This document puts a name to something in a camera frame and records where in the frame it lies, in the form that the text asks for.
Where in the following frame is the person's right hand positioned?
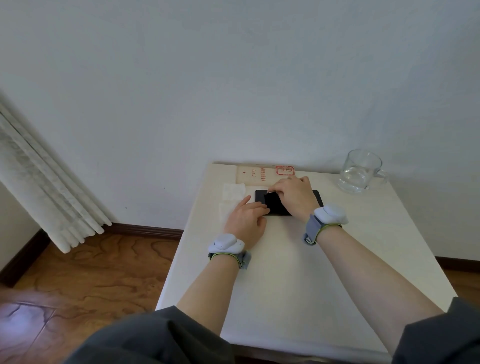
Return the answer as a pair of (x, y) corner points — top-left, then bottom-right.
(266, 176), (321, 223)

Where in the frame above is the person's left hand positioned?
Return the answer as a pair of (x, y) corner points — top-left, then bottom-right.
(224, 194), (272, 251)

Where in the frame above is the person's right forearm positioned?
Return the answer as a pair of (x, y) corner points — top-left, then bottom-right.
(316, 224), (445, 357)

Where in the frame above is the person's left forearm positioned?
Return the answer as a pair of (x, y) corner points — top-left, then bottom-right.
(176, 254), (241, 337)

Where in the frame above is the clear phone case red print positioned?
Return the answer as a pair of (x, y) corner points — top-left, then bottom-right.
(235, 164), (297, 185)

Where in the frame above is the glass mug with water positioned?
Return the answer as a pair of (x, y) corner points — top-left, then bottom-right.
(337, 149), (390, 195)

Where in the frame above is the dark grey shirt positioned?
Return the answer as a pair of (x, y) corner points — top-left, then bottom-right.
(63, 296), (480, 364)

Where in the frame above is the white curtain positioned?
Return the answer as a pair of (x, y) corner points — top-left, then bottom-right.
(0, 93), (113, 255)

